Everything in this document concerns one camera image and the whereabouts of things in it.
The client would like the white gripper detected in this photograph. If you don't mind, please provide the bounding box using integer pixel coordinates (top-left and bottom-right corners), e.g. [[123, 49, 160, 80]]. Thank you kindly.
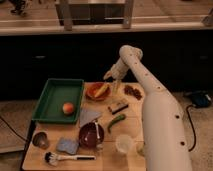
[[103, 58, 129, 94]]

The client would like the yellow banana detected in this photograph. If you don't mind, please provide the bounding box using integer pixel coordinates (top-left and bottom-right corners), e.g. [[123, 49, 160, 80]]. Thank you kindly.
[[94, 83, 109, 98]]

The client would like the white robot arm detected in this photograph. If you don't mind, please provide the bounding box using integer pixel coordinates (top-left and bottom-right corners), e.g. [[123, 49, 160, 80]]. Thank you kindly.
[[103, 45, 193, 171]]

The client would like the red orange bowl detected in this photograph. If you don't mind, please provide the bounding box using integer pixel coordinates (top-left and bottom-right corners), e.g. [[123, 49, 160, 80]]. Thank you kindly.
[[86, 82, 111, 101]]

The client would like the white spoon in bowl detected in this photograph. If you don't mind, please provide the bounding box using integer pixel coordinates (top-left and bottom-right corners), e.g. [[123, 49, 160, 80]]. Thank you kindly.
[[94, 121, 100, 140]]

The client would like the dark maroon bowl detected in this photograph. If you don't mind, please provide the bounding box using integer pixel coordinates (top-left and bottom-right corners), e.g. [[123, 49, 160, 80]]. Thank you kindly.
[[79, 122, 104, 149]]

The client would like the dark red grapes bunch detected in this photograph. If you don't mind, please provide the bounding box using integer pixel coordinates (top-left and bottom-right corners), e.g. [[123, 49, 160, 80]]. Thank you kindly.
[[124, 85, 142, 100]]

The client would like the green chili pepper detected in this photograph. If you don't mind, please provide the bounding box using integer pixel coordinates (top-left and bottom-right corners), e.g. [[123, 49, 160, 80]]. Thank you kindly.
[[107, 114, 126, 133]]

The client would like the grey folded cloth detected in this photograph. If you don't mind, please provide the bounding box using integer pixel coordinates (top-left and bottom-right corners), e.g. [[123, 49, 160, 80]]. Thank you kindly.
[[79, 109, 102, 127]]

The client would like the orange peach fruit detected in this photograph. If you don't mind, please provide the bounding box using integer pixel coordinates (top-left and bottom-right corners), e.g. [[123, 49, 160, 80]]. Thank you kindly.
[[62, 102, 75, 115]]

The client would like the green plastic tray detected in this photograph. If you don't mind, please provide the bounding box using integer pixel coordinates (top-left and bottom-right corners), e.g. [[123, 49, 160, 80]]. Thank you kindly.
[[32, 78, 84, 124]]

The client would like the clear plastic cup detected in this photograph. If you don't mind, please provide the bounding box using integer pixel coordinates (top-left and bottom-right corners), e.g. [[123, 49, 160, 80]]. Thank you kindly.
[[115, 134, 134, 155]]

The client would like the green plastic cup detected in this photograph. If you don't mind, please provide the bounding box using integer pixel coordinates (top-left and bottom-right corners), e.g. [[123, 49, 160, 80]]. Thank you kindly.
[[136, 142, 145, 156]]

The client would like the blue sponge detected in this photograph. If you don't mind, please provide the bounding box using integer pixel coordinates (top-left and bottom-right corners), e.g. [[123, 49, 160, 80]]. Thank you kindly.
[[56, 137, 79, 155]]

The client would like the dark blue floor object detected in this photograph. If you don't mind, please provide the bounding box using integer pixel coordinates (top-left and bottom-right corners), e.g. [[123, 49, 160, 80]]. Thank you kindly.
[[187, 91, 212, 108]]

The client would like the small metal cup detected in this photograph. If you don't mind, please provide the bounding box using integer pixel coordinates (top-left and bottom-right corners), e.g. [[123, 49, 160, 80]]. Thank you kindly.
[[32, 132, 49, 149]]

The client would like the white black dish brush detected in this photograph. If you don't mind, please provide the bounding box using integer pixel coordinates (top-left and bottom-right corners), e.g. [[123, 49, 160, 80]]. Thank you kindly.
[[44, 152, 96, 166]]

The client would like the grey metal frame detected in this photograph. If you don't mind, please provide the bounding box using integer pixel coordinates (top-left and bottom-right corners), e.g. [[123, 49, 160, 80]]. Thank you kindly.
[[54, 0, 134, 31]]

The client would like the black cable on floor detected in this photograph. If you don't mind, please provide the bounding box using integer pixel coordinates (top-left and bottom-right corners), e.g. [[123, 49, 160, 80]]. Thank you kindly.
[[0, 114, 28, 143]]

